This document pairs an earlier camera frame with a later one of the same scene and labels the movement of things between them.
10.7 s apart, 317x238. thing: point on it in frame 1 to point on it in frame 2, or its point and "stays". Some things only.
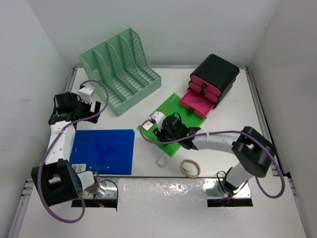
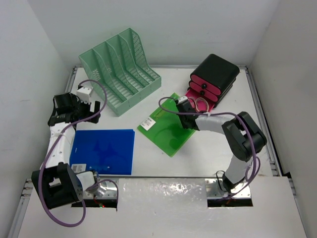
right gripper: [160, 134] to [184, 124]
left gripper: [76, 100] stays
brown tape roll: [186, 173] to [206, 102]
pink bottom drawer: [196, 103] stays
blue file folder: [108, 151] stays
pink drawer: [205, 92] stays
